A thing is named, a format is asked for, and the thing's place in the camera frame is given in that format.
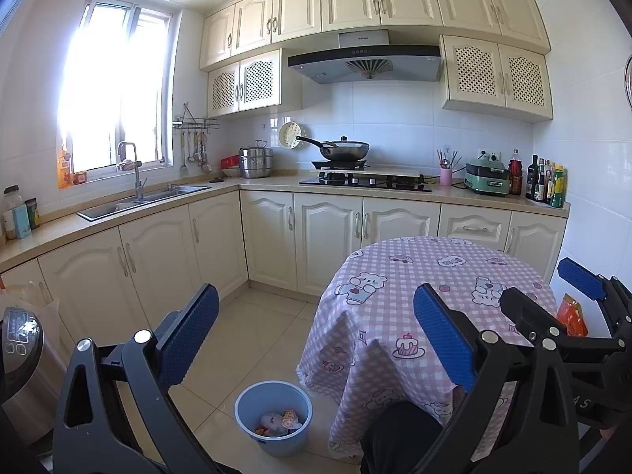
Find black range hood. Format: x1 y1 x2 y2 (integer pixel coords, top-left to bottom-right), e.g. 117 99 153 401
288 30 442 85

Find black sauce bottle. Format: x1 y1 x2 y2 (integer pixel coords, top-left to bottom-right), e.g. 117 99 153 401
526 154 540 201

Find cream base cabinets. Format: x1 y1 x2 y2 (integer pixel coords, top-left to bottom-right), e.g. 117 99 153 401
0 175 571 356

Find green bottle yellow label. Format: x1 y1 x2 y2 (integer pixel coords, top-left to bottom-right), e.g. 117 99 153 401
549 164 566 208

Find green electric cooker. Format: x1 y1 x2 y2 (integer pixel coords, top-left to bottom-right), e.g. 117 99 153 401
464 158 512 197

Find dark red-capped bottle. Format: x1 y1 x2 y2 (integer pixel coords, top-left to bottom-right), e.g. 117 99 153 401
508 149 524 196

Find cream colander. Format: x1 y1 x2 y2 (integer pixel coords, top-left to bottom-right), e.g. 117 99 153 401
278 122 303 149

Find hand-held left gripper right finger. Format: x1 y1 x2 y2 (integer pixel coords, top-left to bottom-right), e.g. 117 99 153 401
413 284 581 474

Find black wok with lid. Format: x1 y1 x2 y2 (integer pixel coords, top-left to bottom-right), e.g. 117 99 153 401
295 135 370 161

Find steel steamer pot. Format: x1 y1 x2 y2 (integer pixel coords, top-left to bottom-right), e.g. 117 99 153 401
239 139 274 179

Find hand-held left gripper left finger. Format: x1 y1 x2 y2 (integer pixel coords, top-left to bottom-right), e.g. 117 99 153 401
52 283 220 474

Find kitchen window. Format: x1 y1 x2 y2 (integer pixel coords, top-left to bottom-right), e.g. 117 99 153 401
56 0 181 181

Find clear jar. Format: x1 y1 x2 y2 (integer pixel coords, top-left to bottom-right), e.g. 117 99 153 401
2 185 25 240

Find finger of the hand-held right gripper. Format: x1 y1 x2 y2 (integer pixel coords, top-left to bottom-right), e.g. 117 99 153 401
557 257 632 337
500 286 568 349

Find black gas stove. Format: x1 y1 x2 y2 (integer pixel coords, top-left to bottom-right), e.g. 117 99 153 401
299 170 433 193

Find steel pressure cooker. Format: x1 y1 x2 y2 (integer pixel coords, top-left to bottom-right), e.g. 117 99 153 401
0 306 45 448

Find steel faucet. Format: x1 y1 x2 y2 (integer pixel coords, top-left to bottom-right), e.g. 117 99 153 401
117 141 149 201

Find orange bottle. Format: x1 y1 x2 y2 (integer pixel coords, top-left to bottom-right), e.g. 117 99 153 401
56 150 74 189

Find steel sink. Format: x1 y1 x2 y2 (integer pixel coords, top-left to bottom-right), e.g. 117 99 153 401
76 185 212 222

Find teal box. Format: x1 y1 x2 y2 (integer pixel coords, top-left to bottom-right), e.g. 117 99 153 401
11 206 31 239

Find cream lattice door cabinet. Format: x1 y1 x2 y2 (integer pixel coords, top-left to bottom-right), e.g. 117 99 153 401
207 48 303 119
441 34 554 123

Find cream wall cabinet row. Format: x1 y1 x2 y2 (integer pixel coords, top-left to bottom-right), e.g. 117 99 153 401
199 0 552 71

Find blue plastic bin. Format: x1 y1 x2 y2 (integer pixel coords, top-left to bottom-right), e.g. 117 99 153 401
234 380 314 457

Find white plastic bag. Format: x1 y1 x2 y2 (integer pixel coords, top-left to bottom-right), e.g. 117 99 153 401
260 412 288 436

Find orange snack bag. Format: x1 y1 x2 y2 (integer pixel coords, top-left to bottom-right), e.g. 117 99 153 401
557 293 589 337

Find metal utensil rack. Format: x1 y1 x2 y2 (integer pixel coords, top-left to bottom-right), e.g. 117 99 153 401
172 103 220 130

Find person's right leg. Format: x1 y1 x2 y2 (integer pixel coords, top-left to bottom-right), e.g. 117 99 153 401
359 401 445 474

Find pink checked tablecloth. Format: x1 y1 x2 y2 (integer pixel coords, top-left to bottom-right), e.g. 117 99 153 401
296 236 559 465

